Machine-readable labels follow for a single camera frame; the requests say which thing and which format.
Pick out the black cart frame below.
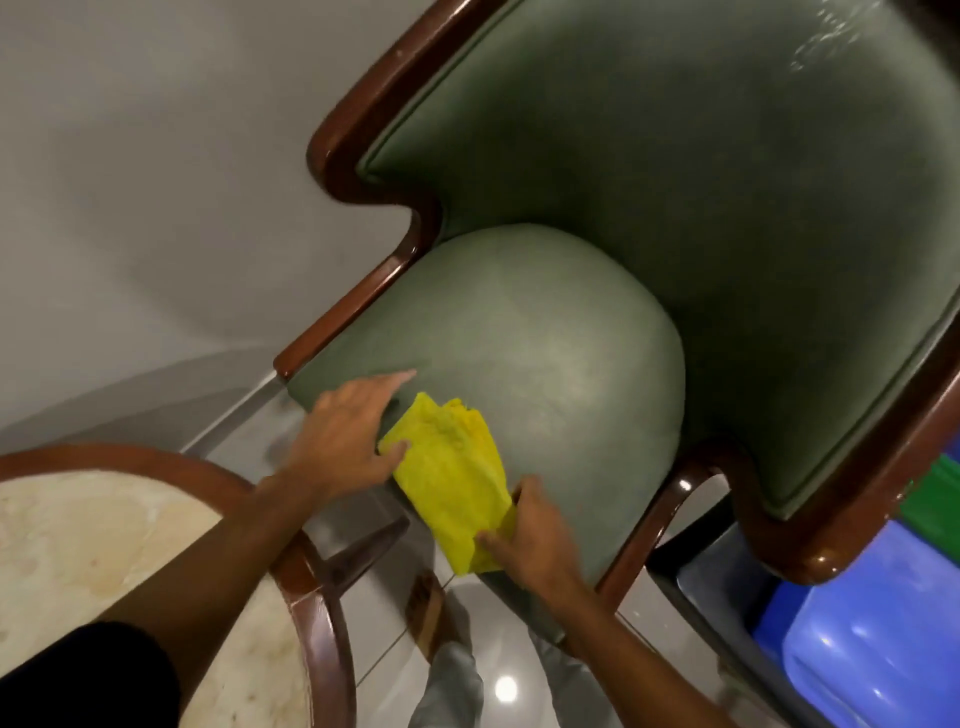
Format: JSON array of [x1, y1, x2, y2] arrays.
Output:
[[646, 495, 834, 728]]

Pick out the person's left leg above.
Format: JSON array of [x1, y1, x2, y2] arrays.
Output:
[[405, 570, 486, 728]]

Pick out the yellow cleaning cloth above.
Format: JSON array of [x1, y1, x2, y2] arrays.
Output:
[[377, 391, 523, 577]]

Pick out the round marble wooden-rim table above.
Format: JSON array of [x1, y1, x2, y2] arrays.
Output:
[[0, 442, 358, 728]]

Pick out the green plastic container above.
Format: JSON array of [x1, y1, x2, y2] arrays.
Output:
[[896, 452, 960, 565]]

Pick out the person's right leg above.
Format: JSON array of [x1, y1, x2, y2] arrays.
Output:
[[527, 628, 625, 728]]

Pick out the green upholstered wooden armchair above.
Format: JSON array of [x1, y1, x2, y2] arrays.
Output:
[[273, 0, 960, 648]]

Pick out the blue plastic tub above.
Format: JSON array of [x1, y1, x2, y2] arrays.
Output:
[[752, 519, 960, 728]]

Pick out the person's right hand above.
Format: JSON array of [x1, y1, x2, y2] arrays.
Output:
[[475, 475, 591, 601]]

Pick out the person's black sleeve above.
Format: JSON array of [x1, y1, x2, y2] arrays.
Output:
[[0, 620, 183, 728]]

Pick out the person's leg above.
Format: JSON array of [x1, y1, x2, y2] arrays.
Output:
[[527, 628, 625, 728], [405, 570, 486, 728]]

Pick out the person's left hand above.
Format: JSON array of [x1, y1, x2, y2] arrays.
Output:
[[277, 369, 418, 506]]

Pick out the person's right forearm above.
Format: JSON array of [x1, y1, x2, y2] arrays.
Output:
[[546, 581, 740, 728]]

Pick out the person's left forearm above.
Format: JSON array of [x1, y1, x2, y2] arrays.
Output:
[[99, 471, 320, 710]]

